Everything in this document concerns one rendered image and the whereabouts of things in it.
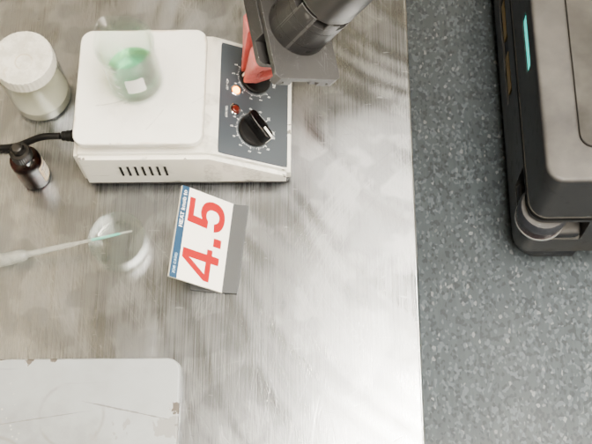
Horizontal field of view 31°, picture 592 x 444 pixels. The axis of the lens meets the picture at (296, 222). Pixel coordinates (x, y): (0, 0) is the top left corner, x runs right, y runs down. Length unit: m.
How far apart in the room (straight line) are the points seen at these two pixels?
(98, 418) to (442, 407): 0.87
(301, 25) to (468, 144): 1.03
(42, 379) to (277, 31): 0.38
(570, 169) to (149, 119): 0.71
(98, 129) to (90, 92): 0.04
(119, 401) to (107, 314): 0.09
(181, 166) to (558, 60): 0.74
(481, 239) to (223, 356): 0.92
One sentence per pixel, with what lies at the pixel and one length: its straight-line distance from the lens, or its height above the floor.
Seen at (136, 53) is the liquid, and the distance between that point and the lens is 0.99.
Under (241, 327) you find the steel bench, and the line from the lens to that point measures 0.99.
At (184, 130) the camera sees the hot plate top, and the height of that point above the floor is 0.84.
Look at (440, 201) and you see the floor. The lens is 1.85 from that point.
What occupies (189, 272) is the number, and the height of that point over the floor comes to 0.78.
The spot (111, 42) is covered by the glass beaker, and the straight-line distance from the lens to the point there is 0.98.
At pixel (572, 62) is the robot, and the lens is 1.58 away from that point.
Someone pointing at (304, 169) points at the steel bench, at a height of 0.75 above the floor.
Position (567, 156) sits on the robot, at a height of 0.36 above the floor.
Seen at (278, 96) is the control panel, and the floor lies 0.79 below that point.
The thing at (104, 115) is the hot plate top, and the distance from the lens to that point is 0.99.
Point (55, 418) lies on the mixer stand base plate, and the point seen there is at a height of 0.76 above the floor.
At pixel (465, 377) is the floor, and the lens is 1.76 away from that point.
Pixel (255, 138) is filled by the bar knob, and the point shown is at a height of 0.80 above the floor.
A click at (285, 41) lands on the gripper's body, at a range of 0.92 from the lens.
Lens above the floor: 1.70
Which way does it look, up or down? 69 degrees down
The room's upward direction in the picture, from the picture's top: 5 degrees counter-clockwise
